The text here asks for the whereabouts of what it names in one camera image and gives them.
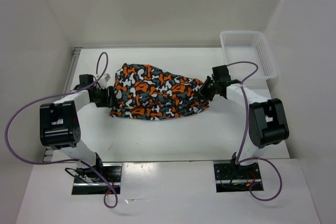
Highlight orange camouflage shorts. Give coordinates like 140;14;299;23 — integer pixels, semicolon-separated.
110;63;209;121

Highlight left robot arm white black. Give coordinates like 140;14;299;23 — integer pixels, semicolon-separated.
39;74;113;183

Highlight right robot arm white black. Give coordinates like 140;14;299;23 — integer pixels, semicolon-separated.
199;61;289;178

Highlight white perforated plastic basket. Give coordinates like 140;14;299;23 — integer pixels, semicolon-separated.
219;30;278;89

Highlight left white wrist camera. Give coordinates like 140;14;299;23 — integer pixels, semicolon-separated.
97;73;111;89

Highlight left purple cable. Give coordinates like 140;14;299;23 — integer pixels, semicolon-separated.
4;52;119;209

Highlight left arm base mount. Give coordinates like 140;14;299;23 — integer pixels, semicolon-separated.
65;164;122;195

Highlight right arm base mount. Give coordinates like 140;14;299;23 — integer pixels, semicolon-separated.
213;162;264;193

